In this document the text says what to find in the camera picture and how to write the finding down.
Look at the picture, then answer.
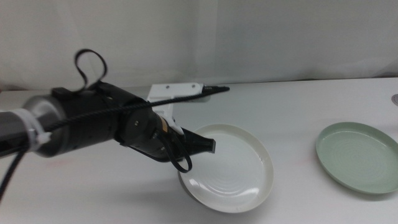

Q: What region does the white shallow plastic bowl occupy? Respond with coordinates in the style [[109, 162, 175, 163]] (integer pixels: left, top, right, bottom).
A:
[[177, 123, 275, 214]]

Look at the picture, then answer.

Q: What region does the green shallow plastic bowl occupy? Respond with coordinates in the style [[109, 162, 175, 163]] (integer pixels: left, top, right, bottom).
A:
[[315, 121, 398, 195]]

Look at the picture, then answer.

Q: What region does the white fabric backdrop curtain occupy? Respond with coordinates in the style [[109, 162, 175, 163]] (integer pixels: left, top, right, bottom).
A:
[[0, 0, 398, 91]]

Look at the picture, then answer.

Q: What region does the white zip tie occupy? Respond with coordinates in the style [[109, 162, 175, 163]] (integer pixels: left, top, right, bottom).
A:
[[11, 108, 53, 153]]

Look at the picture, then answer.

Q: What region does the flat black looped cable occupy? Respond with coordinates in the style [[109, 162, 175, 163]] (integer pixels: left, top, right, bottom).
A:
[[160, 130, 193, 174]]

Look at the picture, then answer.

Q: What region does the black braided cable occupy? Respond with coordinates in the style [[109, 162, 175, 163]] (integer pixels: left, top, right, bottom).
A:
[[0, 85, 231, 203]]

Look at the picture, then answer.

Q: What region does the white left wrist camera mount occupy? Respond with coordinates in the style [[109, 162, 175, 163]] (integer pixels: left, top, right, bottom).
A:
[[146, 82, 211, 135]]

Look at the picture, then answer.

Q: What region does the thin black looped cable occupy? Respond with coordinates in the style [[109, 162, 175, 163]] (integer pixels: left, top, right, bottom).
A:
[[73, 48, 108, 91]]

